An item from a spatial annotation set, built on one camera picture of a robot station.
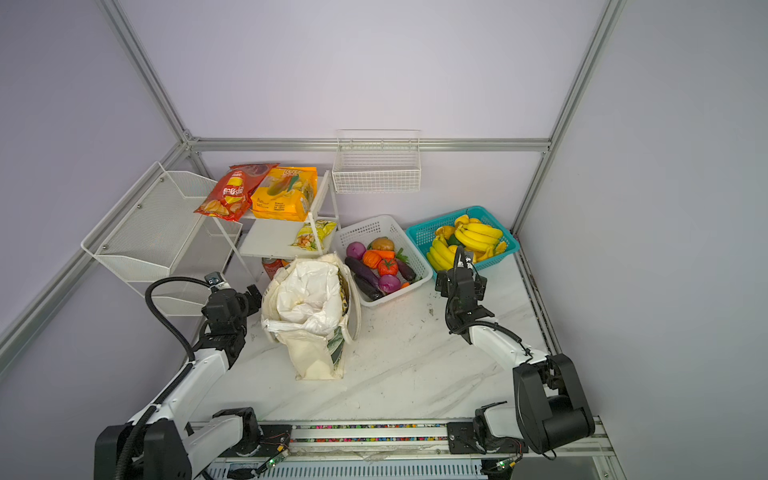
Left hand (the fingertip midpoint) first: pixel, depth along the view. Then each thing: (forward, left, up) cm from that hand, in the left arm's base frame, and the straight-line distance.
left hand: (236, 295), depth 84 cm
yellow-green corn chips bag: (+19, -17, +5) cm, 26 cm away
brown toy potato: (+29, -41, -9) cm, 52 cm away
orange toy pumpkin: (+21, -37, -8) cm, 44 cm away
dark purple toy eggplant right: (+17, -50, -11) cm, 54 cm away
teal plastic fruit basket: (+32, -56, -9) cm, 65 cm away
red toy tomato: (+18, -43, -8) cm, 47 cm away
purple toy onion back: (+26, -31, -8) cm, 41 cm away
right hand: (+8, -65, +2) cm, 66 cm away
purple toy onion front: (+9, -44, -7) cm, 45 cm away
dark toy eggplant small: (+9, -37, -11) cm, 40 cm away
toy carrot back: (+25, -42, -9) cm, 50 cm away
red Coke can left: (+15, -4, -5) cm, 17 cm away
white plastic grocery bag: (-2, -22, +1) cm, 22 cm away
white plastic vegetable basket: (+33, -46, -6) cm, 57 cm away
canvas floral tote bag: (-16, -25, -6) cm, 30 cm away
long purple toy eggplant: (+16, -35, -9) cm, 39 cm away
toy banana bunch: (+27, -75, -3) cm, 80 cm away
